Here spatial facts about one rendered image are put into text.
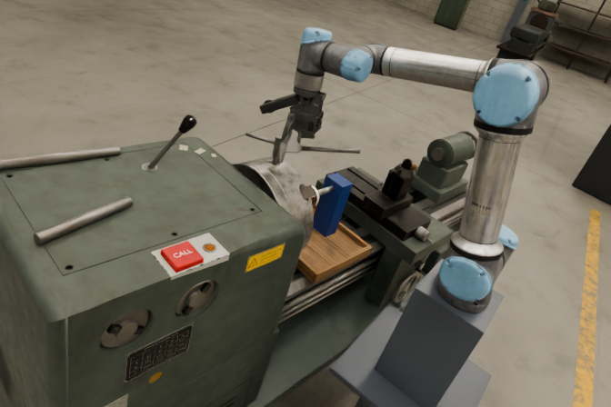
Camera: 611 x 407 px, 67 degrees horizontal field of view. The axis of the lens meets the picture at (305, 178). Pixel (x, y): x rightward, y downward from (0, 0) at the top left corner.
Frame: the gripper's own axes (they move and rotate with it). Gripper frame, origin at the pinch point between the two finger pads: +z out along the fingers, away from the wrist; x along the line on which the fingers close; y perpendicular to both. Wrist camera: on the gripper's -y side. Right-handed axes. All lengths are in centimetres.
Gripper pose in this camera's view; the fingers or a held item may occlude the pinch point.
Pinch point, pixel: (287, 153)
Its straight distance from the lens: 132.9
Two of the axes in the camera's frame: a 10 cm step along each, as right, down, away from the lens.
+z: -1.8, 8.8, 4.3
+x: 3.1, -3.7, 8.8
